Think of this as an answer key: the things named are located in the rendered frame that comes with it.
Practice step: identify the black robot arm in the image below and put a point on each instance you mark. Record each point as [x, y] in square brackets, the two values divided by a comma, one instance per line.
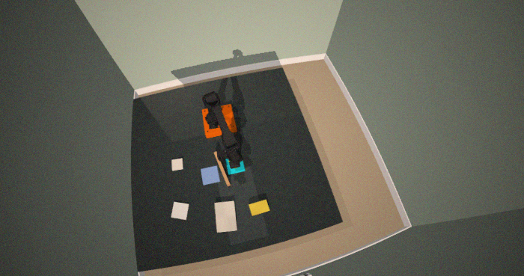
[216, 119]

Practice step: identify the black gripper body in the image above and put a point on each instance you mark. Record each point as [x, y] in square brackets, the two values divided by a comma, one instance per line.
[232, 165]

